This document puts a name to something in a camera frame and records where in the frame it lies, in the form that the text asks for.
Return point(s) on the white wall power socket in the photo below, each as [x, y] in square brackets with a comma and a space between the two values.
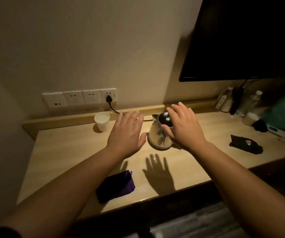
[113, 92]
[73, 97]
[91, 96]

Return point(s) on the white wall plate small ports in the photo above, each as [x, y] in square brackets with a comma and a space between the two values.
[54, 99]

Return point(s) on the white bottle with label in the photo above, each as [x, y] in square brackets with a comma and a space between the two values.
[225, 101]

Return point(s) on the person's right forearm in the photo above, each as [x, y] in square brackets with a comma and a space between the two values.
[244, 190]

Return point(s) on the person's right hand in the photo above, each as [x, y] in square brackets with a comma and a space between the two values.
[184, 128]

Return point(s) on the purple cloth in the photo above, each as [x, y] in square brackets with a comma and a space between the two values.
[117, 187]

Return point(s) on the tall black slim object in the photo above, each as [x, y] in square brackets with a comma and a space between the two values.
[236, 101]

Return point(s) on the black television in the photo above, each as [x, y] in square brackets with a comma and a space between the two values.
[241, 39]

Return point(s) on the stainless steel electric kettle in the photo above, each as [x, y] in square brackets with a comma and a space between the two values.
[156, 136]

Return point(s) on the white paper cup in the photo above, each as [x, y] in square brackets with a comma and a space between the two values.
[102, 121]

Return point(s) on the small black lump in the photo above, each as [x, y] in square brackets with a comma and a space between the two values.
[260, 126]

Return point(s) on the black cloth with white patch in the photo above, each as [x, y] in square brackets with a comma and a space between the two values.
[241, 143]

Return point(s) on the person's left hand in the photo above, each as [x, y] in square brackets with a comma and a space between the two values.
[126, 136]

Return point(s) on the person's left forearm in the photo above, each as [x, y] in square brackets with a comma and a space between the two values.
[63, 193]

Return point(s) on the white flat box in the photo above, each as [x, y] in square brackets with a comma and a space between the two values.
[281, 132]

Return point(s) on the clear plastic bottle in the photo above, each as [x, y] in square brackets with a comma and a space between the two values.
[250, 101]

